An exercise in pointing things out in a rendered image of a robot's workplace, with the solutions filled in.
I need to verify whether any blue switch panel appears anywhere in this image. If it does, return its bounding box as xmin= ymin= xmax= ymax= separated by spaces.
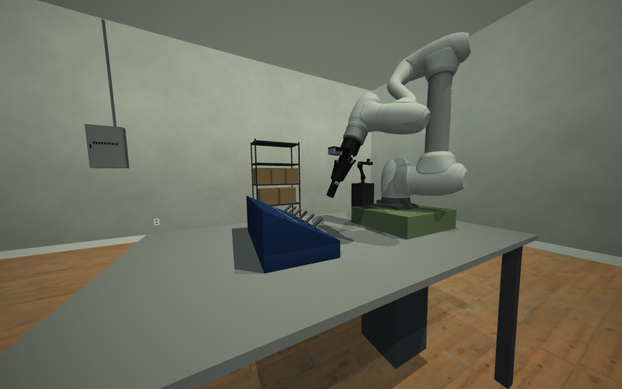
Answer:
xmin=246 ymin=196 xmax=340 ymax=273

